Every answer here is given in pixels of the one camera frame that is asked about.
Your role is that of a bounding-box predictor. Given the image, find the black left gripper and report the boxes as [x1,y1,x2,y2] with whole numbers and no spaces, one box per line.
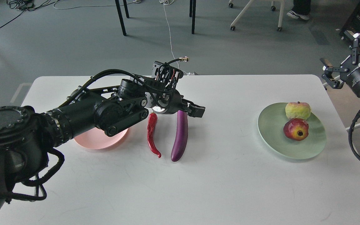
[152,90,206,118]

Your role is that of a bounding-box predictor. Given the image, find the purple eggplant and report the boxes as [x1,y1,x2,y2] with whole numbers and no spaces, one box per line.
[171,111,188,162]

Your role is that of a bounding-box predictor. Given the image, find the red chili pepper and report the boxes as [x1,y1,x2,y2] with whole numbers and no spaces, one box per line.
[147,113,162,158]

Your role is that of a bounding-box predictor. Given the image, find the yellow pink apple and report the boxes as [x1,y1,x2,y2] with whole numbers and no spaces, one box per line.
[285,101,311,120]

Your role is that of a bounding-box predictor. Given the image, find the red yellow apple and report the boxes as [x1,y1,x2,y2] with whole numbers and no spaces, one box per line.
[283,118,309,141]

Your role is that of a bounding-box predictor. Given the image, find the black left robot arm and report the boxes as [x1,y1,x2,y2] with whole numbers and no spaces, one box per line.
[0,57,205,209]

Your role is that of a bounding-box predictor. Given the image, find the white sneaker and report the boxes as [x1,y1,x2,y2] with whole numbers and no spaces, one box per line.
[286,10,310,21]

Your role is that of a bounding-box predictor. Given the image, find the light green plate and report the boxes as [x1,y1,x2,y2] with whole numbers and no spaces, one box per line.
[257,102,327,160]

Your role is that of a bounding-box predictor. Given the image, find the white rolling chair base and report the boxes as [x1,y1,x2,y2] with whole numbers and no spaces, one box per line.
[230,0,286,32]

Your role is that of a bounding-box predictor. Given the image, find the pink plate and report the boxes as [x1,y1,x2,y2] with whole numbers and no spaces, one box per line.
[74,128,129,150]

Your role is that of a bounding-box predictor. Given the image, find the black table leg right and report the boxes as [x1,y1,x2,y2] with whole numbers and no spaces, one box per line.
[189,0,196,34]

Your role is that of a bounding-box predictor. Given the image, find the black table leg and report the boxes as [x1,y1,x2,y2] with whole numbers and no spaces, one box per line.
[115,0,130,37]
[189,0,196,34]

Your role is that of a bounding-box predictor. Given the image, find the black table leg left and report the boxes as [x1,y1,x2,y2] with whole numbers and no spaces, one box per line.
[115,0,130,37]

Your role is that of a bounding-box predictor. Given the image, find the white floor cable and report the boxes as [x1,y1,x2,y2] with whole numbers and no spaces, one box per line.
[160,0,196,76]

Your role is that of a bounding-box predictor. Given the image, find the black floor cables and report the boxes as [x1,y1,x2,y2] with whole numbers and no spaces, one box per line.
[0,0,62,37]

